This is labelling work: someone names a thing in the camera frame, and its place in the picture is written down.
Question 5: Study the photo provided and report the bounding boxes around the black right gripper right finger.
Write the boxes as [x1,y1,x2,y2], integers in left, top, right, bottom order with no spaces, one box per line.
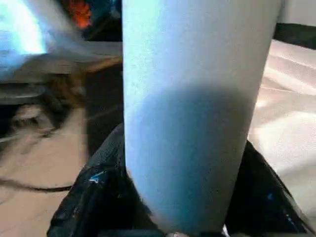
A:
[224,140,316,237]

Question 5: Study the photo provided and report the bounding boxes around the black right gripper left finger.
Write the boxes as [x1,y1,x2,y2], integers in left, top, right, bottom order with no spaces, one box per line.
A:
[46,123,151,237]

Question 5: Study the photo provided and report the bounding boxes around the white plastic table leg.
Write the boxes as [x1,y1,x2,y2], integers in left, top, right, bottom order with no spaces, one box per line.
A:
[120,0,285,236]

